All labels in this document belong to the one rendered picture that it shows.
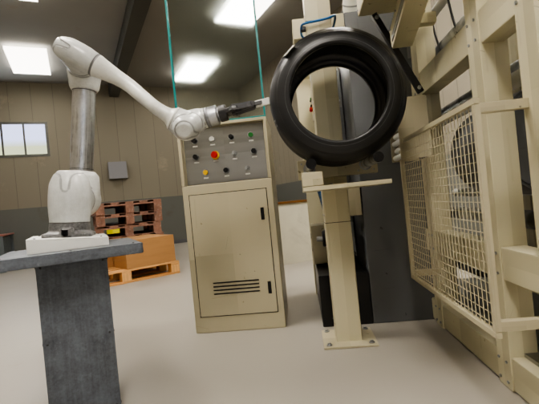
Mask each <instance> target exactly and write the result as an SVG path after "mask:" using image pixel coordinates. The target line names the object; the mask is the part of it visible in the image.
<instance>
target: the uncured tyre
mask: <svg viewBox="0 0 539 404"><path fill-rule="evenodd" d="M326 67H341V68H346V69H348V70H350V71H353V72H354V73H356V74H357V75H359V76H360V77H362V78H363V79H364V80H365V82H366V83H367V85H368V86H369V88H370V89H371V92H372V94H373V97H374V101H375V114H374V118H373V121H372V124H371V126H370V128H369V129H368V131H367V132H365V133H364V134H362V135H360V136H358V137H355V138H353V139H346V140H331V139H324V138H322V137H319V136H317V135H315V134H313V133H312V132H310V131H309V130H307V129H306V128H305V127H304V126H303V125H302V124H301V122H300V121H299V120H298V118H297V116H296V115H295V113H294V110H293V108H292V101H293V97H294V93H295V91H296V90H297V88H298V86H299V85H300V83H301V82H302V81H303V80H304V79H305V78H306V77H307V76H308V75H310V74H312V73H313V72H315V71H317V70H320V69H322V68H326ZM269 102H270V109H271V113H272V116H273V119H275V121H276V124H277V126H278V128H277V130H278V133H279V135H280V136H281V138H282V140H283V141H284V143H285V144H286V145H287V147H288V148H289V149H290V150H291V151H292V152H294V153H295V154H296V155H298V156H300V157H301V158H303V159H304V160H307V159H314V160H315V161H316V164H317V165H321V166H326V167H342V166H347V165H351V164H355V163H358V162H359V161H361V160H364V159H366V158H367V157H368V156H370V155H372V154H374V153H375V152H377V151H378V150H379V149H380V148H382V147H383V146H384V145H385V144H386V143H387V142H388V141H389V140H390V139H391V137H392V136H393V135H394V134H395V132H396V131H397V129H398V127H399V125H400V123H401V121H402V119H403V115H404V112H405V108H406V103H407V85H406V79H405V76H404V73H403V69H402V67H401V65H400V63H399V60H398V59H397V58H396V56H395V54H394V53H393V52H392V51H391V49H390V48H389V47H388V46H387V45H386V44H385V43H384V42H382V41H381V40H380V39H378V38H376V37H375V36H374V35H372V34H369V33H367V32H366V31H363V30H359V29H355V28H350V27H341V26H339V27H330V28H326V29H322V30H317V31H315V32H313V33H311V34H308V35H307V36H305V37H304V38H302V39H300V40H299V41H298V42H296V43H295V44H294V47H293V48H292V49H291V50H290V52H289V53H288V54H287V55H286V56H284V57H282V59H281V61H280V62H279V64H278V66H277V68H276V70H275V72H274V76H273V78H272V82H271V86H270V92H269ZM303 156H304V157H306V158H307V159H306V158H304V157H303Z"/></svg>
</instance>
